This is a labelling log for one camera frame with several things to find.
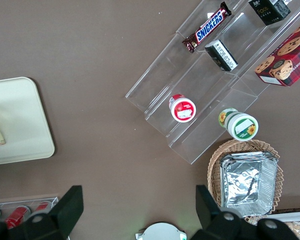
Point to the clear acrylic can holder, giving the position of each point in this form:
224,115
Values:
50,200

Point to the red tartan cookie box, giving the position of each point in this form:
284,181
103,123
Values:
285,57

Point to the cream rectangular tray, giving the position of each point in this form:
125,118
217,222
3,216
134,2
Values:
22,117

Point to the white round device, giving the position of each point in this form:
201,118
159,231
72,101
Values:
161,232

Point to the red lidded yogurt cup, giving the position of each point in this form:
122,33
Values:
182,108

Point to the green sunflower lidded cup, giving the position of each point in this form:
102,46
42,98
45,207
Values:
241,125

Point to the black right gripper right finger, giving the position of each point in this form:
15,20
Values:
222,225

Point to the small black box white label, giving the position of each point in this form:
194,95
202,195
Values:
221,55

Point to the clear acrylic stepped shelf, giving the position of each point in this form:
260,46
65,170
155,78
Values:
245,32
160,82

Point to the small wicker basket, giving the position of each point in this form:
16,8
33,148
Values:
215,165

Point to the Snickers chocolate bar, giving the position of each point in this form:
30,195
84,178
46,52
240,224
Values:
207,28

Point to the black box gold lettering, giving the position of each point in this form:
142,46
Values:
268,11

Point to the aluminium foil tray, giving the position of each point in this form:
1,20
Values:
245,185

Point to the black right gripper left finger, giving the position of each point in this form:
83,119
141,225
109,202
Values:
52,222

